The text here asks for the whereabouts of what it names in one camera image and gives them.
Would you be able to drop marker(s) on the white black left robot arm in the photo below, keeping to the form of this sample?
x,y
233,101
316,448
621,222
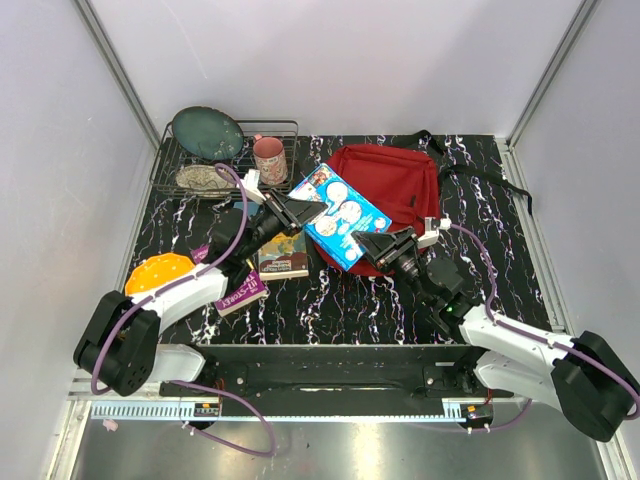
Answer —
x,y
119,345

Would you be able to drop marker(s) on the purple treehouse book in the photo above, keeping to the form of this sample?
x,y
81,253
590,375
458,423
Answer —
x,y
240,295

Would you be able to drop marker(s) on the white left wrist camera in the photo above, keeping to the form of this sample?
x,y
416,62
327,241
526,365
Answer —
x,y
251,182

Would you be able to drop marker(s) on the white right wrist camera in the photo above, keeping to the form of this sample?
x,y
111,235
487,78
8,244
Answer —
x,y
432,228

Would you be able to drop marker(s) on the red student backpack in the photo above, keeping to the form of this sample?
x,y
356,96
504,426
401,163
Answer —
x,y
403,184

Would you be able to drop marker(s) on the speckled beige small plate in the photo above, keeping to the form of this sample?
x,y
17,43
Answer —
x,y
202,180

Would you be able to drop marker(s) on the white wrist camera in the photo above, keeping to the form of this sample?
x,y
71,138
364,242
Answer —
x,y
432,228
251,182

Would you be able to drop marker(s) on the teal ceramic plate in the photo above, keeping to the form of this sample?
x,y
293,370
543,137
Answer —
x,y
208,133

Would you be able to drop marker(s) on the yellow paperback book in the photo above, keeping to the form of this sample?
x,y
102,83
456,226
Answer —
x,y
284,257

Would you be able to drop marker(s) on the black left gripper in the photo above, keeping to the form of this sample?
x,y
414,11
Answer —
x,y
289,211

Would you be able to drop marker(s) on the blue comic book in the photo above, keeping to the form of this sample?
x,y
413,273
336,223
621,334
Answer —
x,y
347,211

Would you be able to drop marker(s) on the aluminium frame rail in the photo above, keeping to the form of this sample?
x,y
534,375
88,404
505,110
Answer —
x,y
472,375

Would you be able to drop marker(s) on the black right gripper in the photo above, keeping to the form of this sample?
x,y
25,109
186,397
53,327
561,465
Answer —
x,y
375,244

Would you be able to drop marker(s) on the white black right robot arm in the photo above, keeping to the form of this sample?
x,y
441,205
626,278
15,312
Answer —
x,y
457,317

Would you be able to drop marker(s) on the pink cartoon mug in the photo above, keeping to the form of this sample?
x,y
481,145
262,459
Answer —
x,y
270,159

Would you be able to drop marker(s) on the orange plastic plate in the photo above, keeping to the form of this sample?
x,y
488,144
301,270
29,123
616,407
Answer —
x,y
157,270

